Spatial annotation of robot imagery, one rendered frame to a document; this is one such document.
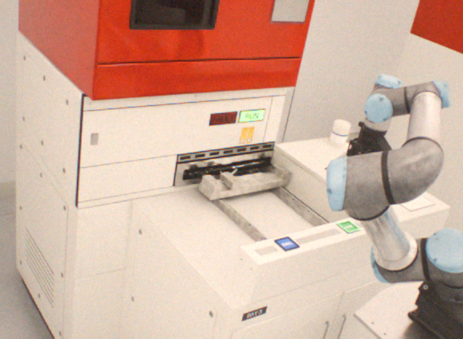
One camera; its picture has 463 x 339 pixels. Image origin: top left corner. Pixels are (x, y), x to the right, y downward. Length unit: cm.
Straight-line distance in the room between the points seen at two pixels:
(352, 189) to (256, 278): 51
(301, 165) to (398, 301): 66
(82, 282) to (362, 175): 127
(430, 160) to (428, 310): 66
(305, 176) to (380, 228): 87
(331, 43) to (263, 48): 253
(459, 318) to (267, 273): 55
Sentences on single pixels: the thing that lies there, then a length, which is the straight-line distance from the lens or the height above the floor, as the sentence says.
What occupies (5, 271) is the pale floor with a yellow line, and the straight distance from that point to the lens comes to 307.
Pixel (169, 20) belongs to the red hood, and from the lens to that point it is 182.
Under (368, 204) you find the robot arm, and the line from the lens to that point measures 127.
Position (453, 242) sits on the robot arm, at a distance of 159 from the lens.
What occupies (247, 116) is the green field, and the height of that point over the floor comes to 110.
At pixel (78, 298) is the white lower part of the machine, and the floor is 43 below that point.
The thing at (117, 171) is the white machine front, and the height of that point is 94.
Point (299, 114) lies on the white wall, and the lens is 461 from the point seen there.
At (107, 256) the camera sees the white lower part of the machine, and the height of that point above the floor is 59.
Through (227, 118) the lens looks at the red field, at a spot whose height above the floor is 110.
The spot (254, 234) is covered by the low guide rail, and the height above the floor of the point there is 84.
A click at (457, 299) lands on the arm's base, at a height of 96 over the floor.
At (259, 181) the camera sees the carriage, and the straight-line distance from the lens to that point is 221.
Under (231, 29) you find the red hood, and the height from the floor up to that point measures 144.
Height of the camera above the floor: 188
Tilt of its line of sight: 27 degrees down
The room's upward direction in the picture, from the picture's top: 11 degrees clockwise
